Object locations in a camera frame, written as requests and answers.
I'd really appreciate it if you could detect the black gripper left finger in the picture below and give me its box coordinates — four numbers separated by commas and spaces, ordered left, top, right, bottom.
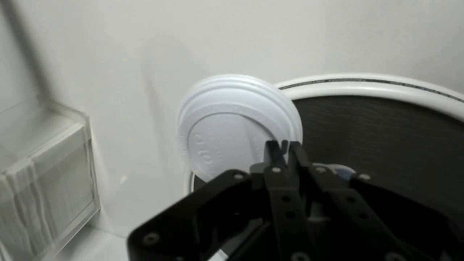
264, 140, 287, 176

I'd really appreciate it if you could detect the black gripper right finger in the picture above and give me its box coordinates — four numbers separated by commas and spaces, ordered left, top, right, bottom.
289, 141, 313, 175

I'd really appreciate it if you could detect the white plastic cup lid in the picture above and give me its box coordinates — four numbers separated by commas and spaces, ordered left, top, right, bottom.
177, 73, 303, 181

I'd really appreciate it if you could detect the round black turntable white rim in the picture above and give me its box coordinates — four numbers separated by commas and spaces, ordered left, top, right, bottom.
187, 72, 464, 228

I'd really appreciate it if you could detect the clear plastic napkin holder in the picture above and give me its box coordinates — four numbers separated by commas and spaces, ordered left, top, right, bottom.
0, 102, 99, 261

